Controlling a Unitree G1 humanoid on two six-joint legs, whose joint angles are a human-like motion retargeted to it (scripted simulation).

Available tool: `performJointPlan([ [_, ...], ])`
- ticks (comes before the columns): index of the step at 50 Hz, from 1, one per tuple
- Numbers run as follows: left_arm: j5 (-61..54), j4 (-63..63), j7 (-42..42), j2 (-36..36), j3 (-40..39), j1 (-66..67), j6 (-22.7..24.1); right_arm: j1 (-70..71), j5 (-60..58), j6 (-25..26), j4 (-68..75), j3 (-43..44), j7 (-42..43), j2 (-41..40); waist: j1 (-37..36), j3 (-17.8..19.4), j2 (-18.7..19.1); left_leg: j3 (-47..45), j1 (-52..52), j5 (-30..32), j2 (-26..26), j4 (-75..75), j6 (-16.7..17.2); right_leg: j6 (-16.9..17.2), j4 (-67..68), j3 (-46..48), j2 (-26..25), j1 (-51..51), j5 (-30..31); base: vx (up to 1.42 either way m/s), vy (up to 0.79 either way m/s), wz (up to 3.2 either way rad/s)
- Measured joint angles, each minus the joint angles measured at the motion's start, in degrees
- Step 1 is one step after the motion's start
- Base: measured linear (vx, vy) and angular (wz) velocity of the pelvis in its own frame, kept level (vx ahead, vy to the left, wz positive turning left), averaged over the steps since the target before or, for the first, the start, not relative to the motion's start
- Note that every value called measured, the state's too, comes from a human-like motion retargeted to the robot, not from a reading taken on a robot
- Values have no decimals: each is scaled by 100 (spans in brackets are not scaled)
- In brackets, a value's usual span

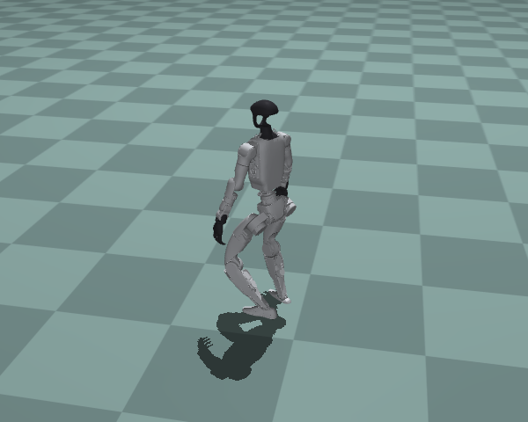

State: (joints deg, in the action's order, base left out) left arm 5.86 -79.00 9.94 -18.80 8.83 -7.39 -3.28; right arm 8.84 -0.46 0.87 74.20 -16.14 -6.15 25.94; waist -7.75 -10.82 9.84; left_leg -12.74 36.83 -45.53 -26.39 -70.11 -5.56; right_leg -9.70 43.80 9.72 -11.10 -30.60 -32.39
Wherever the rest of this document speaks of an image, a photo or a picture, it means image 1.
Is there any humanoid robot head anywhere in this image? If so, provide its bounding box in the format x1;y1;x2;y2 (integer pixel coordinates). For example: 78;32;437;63
250;100;279;141

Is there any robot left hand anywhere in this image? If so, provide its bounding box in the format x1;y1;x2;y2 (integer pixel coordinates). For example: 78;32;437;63
213;215;227;245

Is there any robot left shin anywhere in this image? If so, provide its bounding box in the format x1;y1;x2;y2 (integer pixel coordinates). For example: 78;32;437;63
224;261;269;310

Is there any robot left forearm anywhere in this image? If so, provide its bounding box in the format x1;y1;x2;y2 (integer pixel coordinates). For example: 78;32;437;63
216;178;238;221

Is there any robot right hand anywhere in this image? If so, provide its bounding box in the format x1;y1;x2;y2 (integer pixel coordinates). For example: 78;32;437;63
274;181;289;196

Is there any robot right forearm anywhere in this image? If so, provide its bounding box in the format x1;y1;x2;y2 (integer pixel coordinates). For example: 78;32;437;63
280;165;292;188

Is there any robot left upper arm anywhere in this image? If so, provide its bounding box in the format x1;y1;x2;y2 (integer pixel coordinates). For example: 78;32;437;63
234;142;258;191

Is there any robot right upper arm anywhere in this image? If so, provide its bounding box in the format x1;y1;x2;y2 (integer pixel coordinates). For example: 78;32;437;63
278;132;293;170

